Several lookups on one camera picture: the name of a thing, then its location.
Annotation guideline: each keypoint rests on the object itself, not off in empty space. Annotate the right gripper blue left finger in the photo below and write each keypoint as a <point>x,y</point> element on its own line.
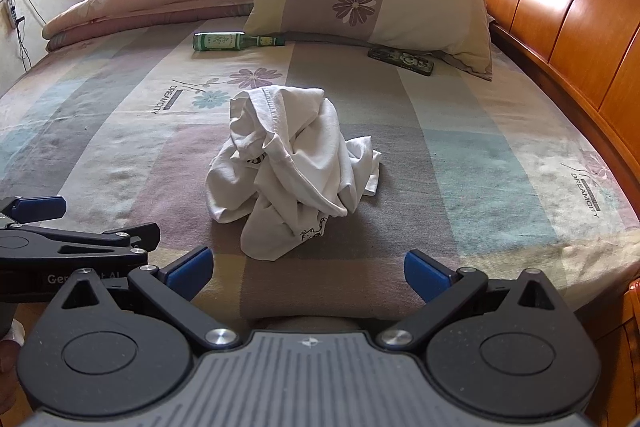
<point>166,294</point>

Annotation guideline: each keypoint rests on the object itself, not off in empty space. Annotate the orange wooden headboard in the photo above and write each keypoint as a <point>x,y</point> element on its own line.
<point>560,21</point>

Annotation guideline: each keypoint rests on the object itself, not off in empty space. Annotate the green glass bottle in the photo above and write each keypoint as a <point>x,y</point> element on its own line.
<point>203,41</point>

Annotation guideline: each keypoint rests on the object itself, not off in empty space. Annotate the person left hand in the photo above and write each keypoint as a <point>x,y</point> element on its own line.
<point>10,348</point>

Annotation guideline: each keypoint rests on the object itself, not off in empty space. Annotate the pink folded quilt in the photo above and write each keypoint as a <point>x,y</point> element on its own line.
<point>96,18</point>

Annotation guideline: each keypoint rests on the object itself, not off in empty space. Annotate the white printed t-shirt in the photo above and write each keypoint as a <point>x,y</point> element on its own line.
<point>286,169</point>

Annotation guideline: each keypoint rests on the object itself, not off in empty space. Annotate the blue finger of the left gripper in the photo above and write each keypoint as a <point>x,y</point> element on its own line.
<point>146,236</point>
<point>22,210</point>

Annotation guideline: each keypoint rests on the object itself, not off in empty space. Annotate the white power strip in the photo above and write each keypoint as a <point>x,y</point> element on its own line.
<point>11,13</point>

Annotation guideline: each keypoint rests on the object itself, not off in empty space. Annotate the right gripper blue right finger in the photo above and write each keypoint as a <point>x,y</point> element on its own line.
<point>446,295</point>

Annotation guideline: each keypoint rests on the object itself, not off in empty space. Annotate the floral patchwork pillow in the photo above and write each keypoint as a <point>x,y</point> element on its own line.
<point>457,31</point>

